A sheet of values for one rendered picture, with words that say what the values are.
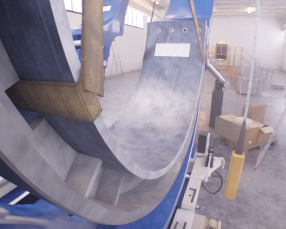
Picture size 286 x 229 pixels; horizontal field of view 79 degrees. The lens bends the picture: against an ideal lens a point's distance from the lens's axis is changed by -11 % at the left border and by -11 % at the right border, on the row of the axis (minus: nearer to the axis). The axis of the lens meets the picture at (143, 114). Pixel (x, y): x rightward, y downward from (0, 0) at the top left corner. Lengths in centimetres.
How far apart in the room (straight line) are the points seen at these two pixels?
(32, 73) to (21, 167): 20
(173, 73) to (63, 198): 186
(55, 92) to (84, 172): 30
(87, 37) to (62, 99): 13
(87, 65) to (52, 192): 23
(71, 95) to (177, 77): 176
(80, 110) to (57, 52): 12
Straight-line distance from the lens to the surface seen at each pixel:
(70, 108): 41
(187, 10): 348
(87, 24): 41
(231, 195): 136
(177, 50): 222
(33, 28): 38
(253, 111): 506
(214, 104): 562
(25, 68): 45
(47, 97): 43
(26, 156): 31
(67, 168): 64
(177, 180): 177
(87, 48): 39
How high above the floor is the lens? 205
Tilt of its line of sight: 18 degrees down
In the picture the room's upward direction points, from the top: straight up
